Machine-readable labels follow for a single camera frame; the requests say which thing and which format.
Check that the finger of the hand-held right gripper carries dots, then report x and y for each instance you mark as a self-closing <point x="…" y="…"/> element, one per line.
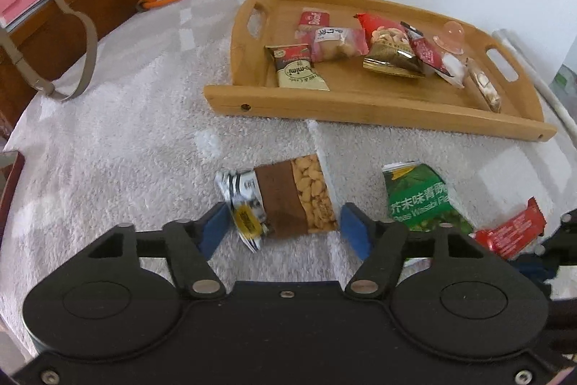
<point x="570" y="220"/>
<point x="534" y="267"/>

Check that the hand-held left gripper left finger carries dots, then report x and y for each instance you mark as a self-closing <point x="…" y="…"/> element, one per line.
<point x="216" y="227"/>

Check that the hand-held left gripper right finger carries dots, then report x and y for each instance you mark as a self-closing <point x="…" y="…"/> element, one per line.
<point x="356" y="231"/>

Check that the black white snack packet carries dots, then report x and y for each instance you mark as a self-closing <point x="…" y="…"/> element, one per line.
<point x="243" y="195"/>

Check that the red snack packet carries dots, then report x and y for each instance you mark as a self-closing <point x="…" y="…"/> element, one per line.
<point x="509" y="234"/>

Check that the green peas packet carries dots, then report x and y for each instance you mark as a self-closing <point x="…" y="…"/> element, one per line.
<point x="419" y="195"/>

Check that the brown peanut packet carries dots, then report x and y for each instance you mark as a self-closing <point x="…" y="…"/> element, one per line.
<point x="288" y="200"/>

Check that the wooden tray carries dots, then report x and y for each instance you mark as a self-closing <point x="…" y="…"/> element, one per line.
<point x="351" y="96"/>

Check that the clear nougat packet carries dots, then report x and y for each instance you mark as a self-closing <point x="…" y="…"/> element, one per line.
<point x="484" y="85"/>

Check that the cream brown candy packet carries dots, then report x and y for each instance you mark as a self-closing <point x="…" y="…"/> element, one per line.
<point x="295" y="71"/>

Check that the pink pastry packet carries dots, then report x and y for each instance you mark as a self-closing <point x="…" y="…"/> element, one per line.
<point x="338" y="44"/>

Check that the dark red stick packet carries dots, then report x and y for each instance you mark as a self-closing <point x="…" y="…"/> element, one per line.
<point x="428" y="51"/>

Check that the red biscuit packet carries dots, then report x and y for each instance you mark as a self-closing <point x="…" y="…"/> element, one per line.
<point x="315" y="19"/>

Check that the pink jelly cup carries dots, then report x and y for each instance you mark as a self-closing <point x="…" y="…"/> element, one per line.
<point x="450" y="35"/>

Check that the clear plastic bag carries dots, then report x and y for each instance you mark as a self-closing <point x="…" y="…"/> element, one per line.
<point x="565" y="85"/>

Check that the white wrapped candy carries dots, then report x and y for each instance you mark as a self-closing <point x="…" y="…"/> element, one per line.
<point x="455" y="69"/>

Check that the red nut packet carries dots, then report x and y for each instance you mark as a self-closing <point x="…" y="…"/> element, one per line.
<point x="387" y="42"/>

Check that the pink box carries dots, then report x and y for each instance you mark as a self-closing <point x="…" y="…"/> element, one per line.
<point x="18" y="1"/>

